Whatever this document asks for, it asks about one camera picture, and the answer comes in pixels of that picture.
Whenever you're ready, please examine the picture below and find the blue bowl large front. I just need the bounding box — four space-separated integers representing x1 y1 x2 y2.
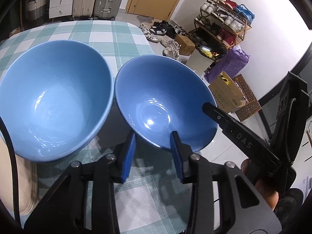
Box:
1 40 114 163

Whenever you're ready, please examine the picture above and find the cream plate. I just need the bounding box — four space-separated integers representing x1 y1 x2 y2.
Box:
0 140 38 215

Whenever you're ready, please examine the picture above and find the right hand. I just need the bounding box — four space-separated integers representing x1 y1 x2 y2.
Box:
241 159 279 210

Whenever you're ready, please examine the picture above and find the teal plaid tablecloth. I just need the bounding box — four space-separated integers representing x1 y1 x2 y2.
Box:
1 21 191 233

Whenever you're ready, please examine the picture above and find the purple bag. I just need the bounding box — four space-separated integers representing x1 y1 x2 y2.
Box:
204 45 250 83

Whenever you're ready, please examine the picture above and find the cardboard box on floor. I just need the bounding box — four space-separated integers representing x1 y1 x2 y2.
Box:
175 35 195 56

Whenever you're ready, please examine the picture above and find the wooden shoe rack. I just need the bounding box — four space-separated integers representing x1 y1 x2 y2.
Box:
194 0 255 49

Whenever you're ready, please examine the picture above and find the woven laundry basket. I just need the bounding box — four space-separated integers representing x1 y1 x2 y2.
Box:
25 0 48 27

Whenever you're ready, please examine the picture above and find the black cable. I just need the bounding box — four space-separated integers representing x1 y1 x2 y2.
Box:
0 116 21 222

